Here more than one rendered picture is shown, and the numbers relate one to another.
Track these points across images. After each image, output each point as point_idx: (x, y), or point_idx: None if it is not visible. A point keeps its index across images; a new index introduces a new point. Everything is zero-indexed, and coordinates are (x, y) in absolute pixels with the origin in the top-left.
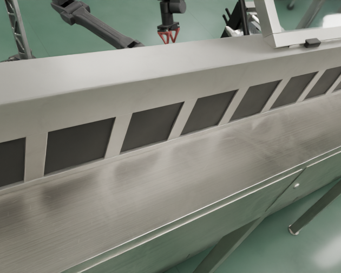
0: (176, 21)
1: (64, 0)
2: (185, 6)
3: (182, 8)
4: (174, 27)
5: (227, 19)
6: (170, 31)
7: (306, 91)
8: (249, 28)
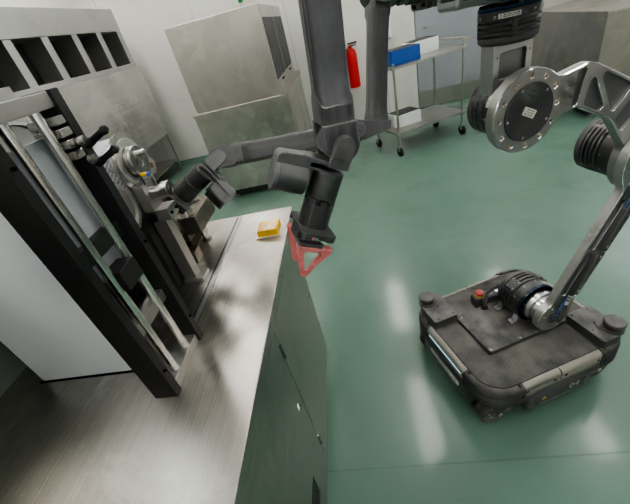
0: (311, 232)
1: (366, 119)
2: (274, 177)
3: (270, 173)
4: (293, 228)
5: (103, 154)
6: (288, 226)
7: None
8: (12, 122)
